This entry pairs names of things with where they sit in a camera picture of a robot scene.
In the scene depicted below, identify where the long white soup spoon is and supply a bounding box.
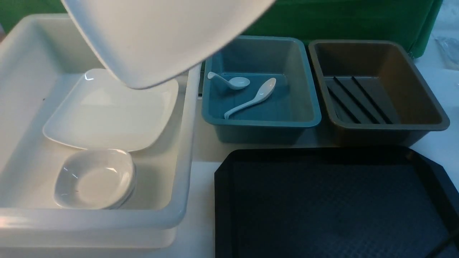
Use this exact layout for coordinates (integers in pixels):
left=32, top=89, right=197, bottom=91
left=223, top=78, right=277, bottom=119

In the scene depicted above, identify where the black chopstick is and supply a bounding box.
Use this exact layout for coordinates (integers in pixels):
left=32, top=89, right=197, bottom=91
left=351, top=76, right=392, bottom=124
left=333, top=77, right=385, bottom=124
left=327, top=86, right=362, bottom=124

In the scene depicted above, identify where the large white rice plate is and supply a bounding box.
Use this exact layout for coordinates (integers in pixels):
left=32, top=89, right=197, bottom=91
left=62, top=0, right=274, bottom=90

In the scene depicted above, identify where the white square plate in bin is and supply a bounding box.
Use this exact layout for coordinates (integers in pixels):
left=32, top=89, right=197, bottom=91
left=42, top=68, right=179, bottom=152

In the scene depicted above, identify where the short white spoon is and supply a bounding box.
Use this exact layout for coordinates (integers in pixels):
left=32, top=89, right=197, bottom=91
left=207, top=72, right=251, bottom=90

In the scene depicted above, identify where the blue plastic bin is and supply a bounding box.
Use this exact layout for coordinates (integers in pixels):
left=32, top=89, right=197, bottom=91
left=202, top=36, right=322, bottom=145

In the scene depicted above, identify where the white small bowl in bin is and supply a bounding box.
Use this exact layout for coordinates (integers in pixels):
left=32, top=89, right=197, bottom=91
left=53, top=149, right=137, bottom=210

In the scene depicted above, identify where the brown plastic bin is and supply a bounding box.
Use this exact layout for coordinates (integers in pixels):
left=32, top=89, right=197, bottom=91
left=308, top=40, right=450, bottom=147

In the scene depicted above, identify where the black serving tray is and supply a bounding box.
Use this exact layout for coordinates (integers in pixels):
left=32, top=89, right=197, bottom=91
left=214, top=146, right=459, bottom=258

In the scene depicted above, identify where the large white plastic bin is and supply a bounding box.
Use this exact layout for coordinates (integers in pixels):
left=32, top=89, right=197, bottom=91
left=0, top=14, right=200, bottom=249

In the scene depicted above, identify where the green cloth backdrop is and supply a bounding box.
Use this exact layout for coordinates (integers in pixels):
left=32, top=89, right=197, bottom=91
left=1, top=0, right=442, bottom=57

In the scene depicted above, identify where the clear plastic bag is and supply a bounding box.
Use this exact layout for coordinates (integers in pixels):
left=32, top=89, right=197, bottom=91
left=435, top=36, right=459, bottom=71

